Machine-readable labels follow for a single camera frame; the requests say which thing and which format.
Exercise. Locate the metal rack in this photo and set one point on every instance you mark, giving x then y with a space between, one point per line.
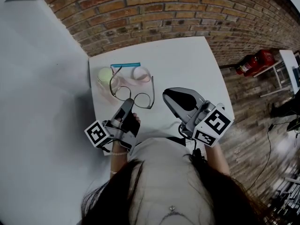
289 191

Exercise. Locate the person's white shirt torso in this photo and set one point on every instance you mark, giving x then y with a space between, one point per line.
164 172

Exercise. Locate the white side table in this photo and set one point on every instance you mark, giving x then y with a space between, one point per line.
287 57

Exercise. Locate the light green round sponge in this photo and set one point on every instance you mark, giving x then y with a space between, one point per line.
104 75

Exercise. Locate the blue ruler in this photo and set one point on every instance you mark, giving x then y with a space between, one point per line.
126 64

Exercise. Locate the red fire extinguisher box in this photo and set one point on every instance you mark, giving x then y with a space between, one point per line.
267 57

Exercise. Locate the black and green object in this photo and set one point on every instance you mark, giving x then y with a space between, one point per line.
294 125

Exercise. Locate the gold bangle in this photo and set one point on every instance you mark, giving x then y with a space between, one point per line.
114 172

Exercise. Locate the person's black trousers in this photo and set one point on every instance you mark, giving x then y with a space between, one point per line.
176 140

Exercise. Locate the thin-framed eyeglasses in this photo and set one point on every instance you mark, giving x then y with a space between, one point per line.
153 88

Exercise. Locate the white metal frame stand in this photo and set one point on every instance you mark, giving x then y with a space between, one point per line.
277 75

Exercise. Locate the clear pink zip pouch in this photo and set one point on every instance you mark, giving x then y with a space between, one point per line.
141 78

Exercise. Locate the dark monitor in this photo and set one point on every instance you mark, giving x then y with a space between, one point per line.
297 76

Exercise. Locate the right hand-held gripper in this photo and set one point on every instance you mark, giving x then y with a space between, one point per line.
216 123

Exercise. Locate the person's left hand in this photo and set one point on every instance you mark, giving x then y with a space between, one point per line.
131 125

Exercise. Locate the small white round device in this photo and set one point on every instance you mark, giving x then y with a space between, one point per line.
221 105

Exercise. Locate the red fire extinguisher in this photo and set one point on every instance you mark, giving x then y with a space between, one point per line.
247 65

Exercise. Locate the person's right forearm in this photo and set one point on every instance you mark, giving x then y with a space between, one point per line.
218 159

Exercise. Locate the person's left forearm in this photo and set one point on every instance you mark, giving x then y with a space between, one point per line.
119 163

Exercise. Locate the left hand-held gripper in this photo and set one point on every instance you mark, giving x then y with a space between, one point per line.
96 133

